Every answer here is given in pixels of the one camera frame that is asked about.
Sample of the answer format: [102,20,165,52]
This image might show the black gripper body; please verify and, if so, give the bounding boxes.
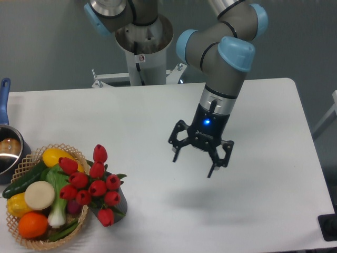
[187,104,230,151]

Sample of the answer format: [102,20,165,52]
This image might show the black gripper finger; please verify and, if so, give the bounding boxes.
[206,140,234,178]
[168,119,194,163]

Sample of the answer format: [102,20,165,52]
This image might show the red tulip bouquet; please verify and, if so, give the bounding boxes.
[57,144,128,228]

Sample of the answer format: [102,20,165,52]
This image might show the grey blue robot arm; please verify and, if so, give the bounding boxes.
[84,1,269,170]

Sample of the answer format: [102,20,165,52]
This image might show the dark grey ribbed vase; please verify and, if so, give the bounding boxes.
[89,172,128,227]

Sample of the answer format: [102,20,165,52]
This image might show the black device at edge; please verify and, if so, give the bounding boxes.
[318,213,336,241]

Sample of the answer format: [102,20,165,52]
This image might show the yellow squash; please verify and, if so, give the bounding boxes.
[42,148,84,174]

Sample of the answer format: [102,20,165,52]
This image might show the purple sweet potato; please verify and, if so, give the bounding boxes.
[66,200,83,215]

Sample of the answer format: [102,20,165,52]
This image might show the green bok choy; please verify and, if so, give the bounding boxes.
[40,164,69,229]

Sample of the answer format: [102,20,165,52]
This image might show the beige round bun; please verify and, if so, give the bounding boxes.
[24,181,55,210]

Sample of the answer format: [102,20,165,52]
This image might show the green bean pods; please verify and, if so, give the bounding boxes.
[48,220,78,242]

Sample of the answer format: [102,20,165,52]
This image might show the dark green cucumber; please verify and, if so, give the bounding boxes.
[2,161,47,199]

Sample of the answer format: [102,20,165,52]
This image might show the orange fruit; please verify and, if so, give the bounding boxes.
[18,212,48,239]

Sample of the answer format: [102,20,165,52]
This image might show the yellow bell pepper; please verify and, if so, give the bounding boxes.
[7,192,33,218]

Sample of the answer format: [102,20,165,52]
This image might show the woven wicker basket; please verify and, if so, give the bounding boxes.
[6,143,89,251]

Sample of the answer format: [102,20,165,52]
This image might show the white metal base frame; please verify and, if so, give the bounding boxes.
[91,63,187,88]

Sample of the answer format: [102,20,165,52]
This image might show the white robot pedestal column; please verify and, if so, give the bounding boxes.
[115,14,173,86]

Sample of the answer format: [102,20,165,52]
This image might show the white frame at right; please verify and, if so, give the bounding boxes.
[312,90,336,141]

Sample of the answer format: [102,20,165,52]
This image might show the blue saucepan with handle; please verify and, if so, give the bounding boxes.
[1,78,31,185]

